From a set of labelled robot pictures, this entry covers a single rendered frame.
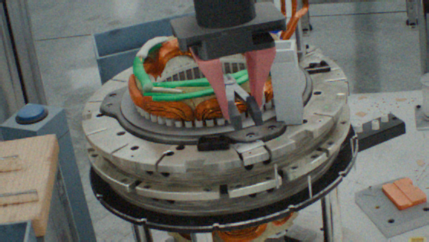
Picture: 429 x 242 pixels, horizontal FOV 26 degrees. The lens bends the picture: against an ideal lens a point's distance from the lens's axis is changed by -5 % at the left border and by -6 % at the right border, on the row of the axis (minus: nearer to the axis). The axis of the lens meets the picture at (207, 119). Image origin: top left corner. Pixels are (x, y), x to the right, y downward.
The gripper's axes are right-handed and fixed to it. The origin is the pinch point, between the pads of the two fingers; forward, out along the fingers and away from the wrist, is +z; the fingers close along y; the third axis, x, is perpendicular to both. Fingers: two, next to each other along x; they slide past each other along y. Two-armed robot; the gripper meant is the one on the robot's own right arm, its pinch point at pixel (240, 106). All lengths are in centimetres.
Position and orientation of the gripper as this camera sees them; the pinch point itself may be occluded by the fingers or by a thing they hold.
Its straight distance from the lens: 95.6
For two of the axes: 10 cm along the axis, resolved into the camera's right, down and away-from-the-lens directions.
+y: 9.7, -2.1, 1.0
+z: 1.5, 9.1, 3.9
